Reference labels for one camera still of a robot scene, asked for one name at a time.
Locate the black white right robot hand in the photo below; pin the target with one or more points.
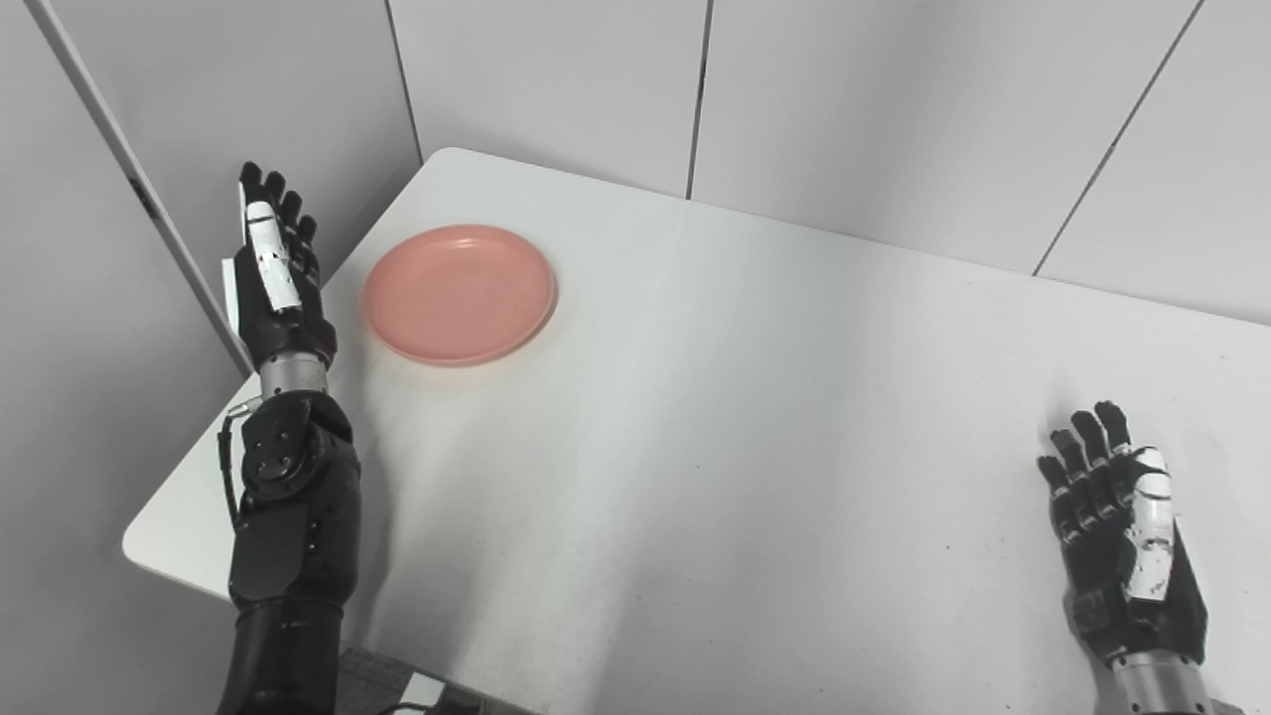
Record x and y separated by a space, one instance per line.
1142 616

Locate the pink round plate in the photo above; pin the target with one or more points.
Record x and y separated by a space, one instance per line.
457 293

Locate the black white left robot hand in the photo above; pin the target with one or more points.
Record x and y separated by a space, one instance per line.
288 328

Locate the white power strip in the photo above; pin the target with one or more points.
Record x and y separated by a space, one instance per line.
423 690

